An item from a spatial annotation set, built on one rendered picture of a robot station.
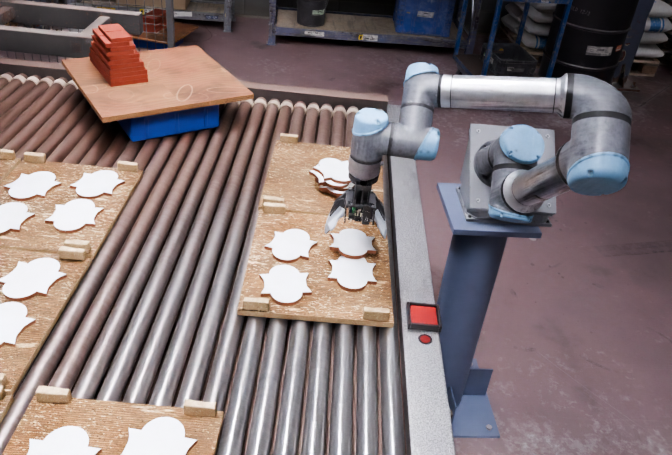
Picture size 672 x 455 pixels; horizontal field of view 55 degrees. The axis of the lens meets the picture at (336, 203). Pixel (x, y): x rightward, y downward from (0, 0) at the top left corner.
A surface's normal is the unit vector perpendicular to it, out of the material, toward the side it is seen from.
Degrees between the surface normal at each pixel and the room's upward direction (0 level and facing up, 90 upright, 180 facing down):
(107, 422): 0
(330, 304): 0
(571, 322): 0
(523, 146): 38
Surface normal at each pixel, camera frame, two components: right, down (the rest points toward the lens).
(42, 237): 0.09, -0.84
